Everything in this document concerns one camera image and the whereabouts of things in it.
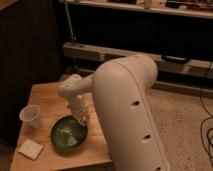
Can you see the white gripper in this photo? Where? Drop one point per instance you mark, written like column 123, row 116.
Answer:
column 79, row 109

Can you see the green ceramic bowl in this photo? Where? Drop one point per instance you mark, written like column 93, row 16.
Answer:
column 68, row 134

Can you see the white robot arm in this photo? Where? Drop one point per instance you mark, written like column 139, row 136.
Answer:
column 118, row 89

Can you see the wooden table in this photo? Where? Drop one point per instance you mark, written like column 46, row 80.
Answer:
column 92, row 155

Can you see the clear plastic cup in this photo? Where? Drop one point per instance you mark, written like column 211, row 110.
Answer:
column 31, row 116

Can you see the white lower shelf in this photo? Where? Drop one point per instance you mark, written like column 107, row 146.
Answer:
column 103, row 54

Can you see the white shelf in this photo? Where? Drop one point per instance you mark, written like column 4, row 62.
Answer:
column 103, row 54
column 140, row 8

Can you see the metal shelf pole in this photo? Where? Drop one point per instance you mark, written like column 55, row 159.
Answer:
column 72, row 36

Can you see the white upper shelf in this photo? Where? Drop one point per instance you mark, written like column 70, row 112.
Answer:
column 140, row 8

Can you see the black handle object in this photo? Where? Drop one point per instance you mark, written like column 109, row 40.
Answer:
column 175, row 59

